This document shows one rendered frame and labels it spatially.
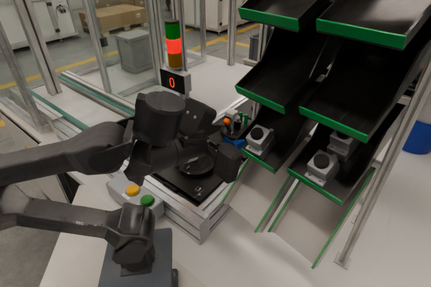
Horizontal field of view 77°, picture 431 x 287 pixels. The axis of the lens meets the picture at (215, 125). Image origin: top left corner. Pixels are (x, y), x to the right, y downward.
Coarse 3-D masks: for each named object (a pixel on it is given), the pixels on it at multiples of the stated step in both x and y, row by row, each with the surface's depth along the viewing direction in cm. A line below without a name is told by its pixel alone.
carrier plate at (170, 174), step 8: (160, 176) 93; (168, 176) 92; (176, 176) 92; (184, 176) 92; (208, 176) 92; (216, 176) 92; (176, 184) 89; (184, 184) 89; (192, 184) 89; (200, 184) 89; (208, 184) 89; (216, 184) 89; (184, 192) 87; (192, 192) 86; (200, 192) 86; (208, 192) 86; (192, 200) 86; (200, 200) 84
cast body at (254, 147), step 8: (256, 128) 63; (264, 128) 63; (248, 136) 63; (256, 136) 61; (264, 136) 62; (272, 136) 64; (248, 144) 66; (256, 144) 62; (264, 144) 62; (272, 144) 66; (256, 152) 64; (264, 152) 64
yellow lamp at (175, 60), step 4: (168, 56) 95; (172, 56) 94; (176, 56) 94; (180, 56) 95; (168, 60) 97; (172, 60) 95; (176, 60) 95; (180, 60) 96; (172, 64) 96; (176, 64) 96; (180, 64) 97
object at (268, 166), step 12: (324, 72) 68; (312, 84) 75; (264, 108) 72; (264, 120) 72; (276, 120) 71; (288, 120) 70; (300, 120) 69; (312, 120) 64; (276, 132) 69; (288, 132) 68; (300, 132) 63; (276, 144) 67; (288, 144) 66; (252, 156) 65; (276, 156) 65; (288, 156) 64; (276, 168) 62
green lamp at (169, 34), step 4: (168, 24) 88; (172, 24) 88; (176, 24) 89; (168, 28) 89; (172, 28) 89; (176, 28) 90; (168, 32) 90; (172, 32) 90; (176, 32) 90; (168, 36) 91; (172, 36) 90; (176, 36) 91
